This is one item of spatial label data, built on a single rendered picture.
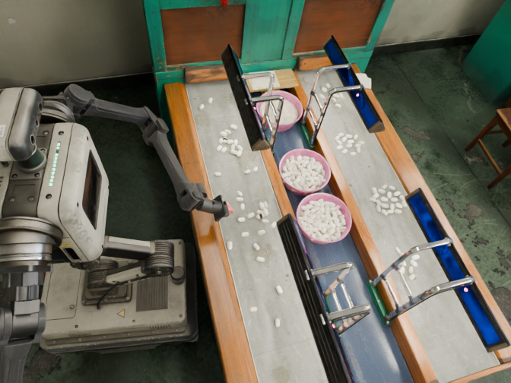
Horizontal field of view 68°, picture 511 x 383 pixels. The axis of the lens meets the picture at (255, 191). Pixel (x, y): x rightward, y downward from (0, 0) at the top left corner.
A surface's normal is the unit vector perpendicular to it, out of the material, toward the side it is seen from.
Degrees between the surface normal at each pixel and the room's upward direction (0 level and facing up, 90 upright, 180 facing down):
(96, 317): 0
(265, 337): 0
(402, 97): 0
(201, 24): 90
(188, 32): 90
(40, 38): 90
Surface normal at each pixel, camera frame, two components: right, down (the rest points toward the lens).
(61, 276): 0.10, -0.53
